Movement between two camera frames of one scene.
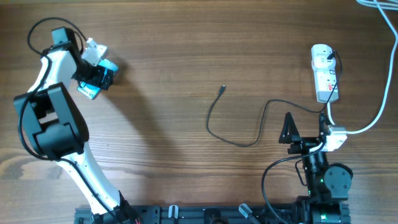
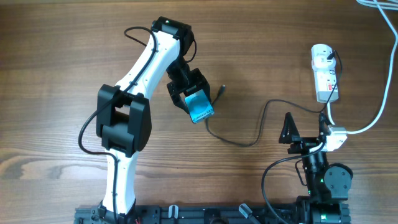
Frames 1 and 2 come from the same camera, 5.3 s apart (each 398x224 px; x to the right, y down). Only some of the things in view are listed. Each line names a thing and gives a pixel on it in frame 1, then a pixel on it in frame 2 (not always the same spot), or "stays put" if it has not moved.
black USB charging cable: x=265 y=105 stays put
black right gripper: x=303 y=144 stays put
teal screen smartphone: x=90 y=91 → x=198 y=106
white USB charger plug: x=320 y=62 stays put
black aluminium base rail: x=231 y=214 stays put
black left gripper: x=96 y=79 → x=174 y=91
